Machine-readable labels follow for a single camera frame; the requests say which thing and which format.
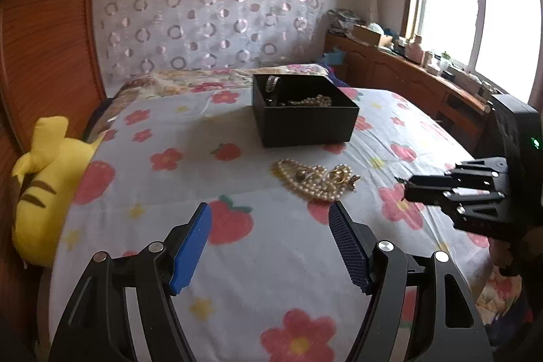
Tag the floral quilt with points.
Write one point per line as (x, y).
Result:
(191, 78)

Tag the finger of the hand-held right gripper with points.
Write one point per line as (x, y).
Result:
(428, 192)
(479, 173)

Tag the yellow plush toy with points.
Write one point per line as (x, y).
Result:
(51, 184)

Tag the silver bangle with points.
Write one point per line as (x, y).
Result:
(272, 84)

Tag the wooden wardrobe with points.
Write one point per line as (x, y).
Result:
(51, 48)

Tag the wooden cabinet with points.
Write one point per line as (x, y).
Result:
(403, 78)

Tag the circle patterned wall curtain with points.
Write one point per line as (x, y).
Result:
(203, 5)

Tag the cardboard box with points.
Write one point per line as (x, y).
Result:
(371, 34)

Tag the blue plastic bag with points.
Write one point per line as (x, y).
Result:
(331, 58)

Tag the stack of papers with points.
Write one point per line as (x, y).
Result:
(343, 20)

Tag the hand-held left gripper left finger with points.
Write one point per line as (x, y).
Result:
(191, 251)

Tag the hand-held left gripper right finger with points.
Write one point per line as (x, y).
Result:
(350, 247)

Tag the green bottle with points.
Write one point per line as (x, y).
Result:
(446, 61)

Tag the black jewelry box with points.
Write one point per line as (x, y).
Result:
(309, 128)

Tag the window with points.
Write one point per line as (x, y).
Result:
(475, 5)

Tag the wooden chair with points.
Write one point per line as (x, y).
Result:
(462, 107)

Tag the strawberry print bed sheet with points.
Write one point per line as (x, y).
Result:
(169, 158)

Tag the pink jar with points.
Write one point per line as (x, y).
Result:
(415, 48)

